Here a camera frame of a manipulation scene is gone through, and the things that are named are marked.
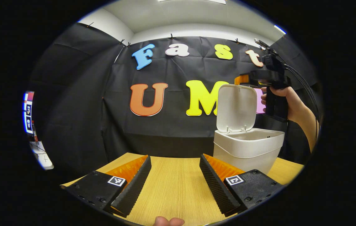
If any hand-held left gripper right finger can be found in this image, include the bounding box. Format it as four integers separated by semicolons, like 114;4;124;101
199;153;285;218

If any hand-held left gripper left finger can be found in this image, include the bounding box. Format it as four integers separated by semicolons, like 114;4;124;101
60;155;152;218

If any white desktop garbage bin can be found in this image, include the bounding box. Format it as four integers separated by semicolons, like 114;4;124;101
213;84;285;175

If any wooden desktop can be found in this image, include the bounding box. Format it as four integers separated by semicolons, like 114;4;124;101
60;153;305;226

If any ceiling light panel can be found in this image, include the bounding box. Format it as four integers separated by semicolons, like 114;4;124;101
158;0;227;5

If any white side table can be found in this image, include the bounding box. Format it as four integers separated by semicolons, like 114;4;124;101
29;141;54;170

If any black backdrop cloth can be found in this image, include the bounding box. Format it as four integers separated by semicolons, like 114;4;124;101
29;22;321;176

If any computer monitor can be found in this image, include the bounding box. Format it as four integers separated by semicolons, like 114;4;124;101
23;91;35;135

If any black cable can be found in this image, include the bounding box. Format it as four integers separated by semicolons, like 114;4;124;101
283;63;321;123

